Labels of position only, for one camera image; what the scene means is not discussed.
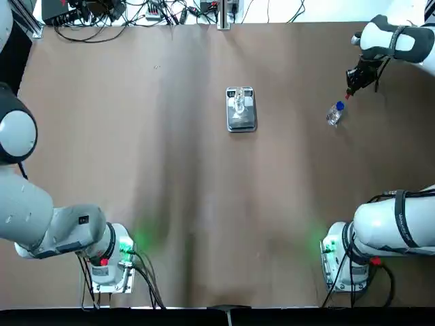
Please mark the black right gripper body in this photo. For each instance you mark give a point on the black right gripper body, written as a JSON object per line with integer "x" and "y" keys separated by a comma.
{"x": 368, "y": 71}

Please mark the clear glass bottle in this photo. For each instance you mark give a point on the clear glass bottle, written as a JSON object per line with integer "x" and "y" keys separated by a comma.
{"x": 239, "y": 103}

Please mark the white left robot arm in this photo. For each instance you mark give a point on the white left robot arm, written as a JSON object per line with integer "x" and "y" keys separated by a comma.
{"x": 27, "y": 210}

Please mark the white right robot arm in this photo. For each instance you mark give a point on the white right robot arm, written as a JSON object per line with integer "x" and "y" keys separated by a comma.
{"x": 380, "y": 224}

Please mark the blue-capped dropper bottle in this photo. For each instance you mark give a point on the blue-capped dropper bottle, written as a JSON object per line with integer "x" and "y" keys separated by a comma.
{"x": 333, "y": 117}

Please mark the silver electronic balance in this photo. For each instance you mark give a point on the silver electronic balance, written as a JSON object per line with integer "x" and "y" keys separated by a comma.
{"x": 243, "y": 122}

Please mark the grey adapter box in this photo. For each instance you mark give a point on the grey adapter box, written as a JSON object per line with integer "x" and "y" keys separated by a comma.
{"x": 208, "y": 6}

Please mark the small grey power strip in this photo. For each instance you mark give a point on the small grey power strip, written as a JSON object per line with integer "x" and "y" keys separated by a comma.
{"x": 153, "y": 14}

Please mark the black electronics box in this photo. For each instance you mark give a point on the black electronics box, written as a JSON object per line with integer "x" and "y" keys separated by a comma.
{"x": 61, "y": 13}

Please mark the dark frame profile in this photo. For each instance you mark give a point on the dark frame profile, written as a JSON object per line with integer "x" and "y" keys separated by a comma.
{"x": 430, "y": 8}

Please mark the silver aluminium post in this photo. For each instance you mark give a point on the silver aluminium post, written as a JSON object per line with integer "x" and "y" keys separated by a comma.
{"x": 224, "y": 20}

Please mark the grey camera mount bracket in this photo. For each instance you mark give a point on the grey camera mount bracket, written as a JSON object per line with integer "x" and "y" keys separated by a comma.
{"x": 230, "y": 316}

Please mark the silver aluminium frame profile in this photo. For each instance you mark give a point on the silver aluminium frame profile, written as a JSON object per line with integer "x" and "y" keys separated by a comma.
{"x": 35, "y": 29}

